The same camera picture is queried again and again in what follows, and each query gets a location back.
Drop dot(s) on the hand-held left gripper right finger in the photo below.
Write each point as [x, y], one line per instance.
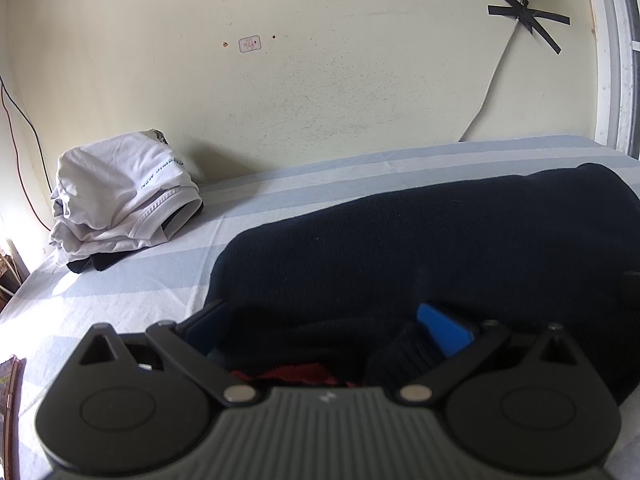
[445, 332]

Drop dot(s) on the small wall sticker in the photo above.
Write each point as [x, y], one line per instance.
[250, 44]

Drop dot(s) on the blue striped bed sheet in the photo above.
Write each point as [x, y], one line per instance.
[150, 285]

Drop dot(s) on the white folded garment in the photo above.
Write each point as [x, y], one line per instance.
[100, 180]

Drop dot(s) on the wooden cabinet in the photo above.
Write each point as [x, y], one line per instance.
[7, 270]

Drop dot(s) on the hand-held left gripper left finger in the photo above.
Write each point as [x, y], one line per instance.
[205, 330]

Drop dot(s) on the navy reindeer pattern sweater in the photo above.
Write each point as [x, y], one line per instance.
[450, 240]

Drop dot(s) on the smartphone with pink case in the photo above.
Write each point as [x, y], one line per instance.
[9, 390]

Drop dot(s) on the black folded garment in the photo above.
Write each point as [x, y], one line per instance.
[102, 261]

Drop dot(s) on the black tape cross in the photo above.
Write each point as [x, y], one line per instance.
[525, 12]

